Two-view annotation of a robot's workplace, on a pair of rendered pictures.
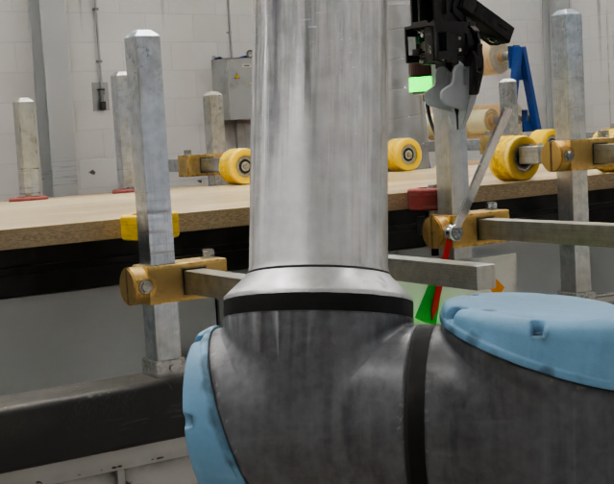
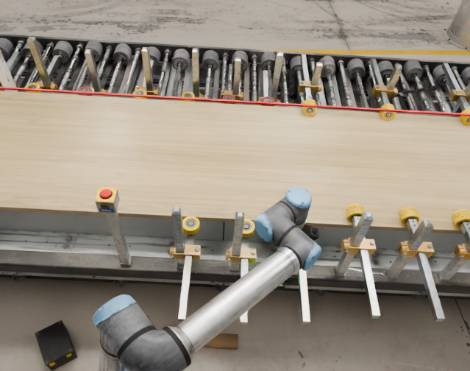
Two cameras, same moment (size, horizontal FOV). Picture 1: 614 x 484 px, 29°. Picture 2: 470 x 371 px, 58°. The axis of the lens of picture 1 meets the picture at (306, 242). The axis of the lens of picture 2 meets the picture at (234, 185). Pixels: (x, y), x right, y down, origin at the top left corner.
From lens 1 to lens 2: 1.78 m
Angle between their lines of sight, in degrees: 52
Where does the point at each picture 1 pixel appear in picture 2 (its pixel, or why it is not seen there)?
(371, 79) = not seen: outside the picture
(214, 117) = (316, 73)
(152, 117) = (176, 228)
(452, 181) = not seen: hidden behind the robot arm
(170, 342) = (181, 263)
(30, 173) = (236, 83)
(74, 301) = not seen: hidden behind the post
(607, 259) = (391, 236)
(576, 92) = (360, 236)
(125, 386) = (165, 270)
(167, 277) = (179, 255)
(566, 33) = (362, 223)
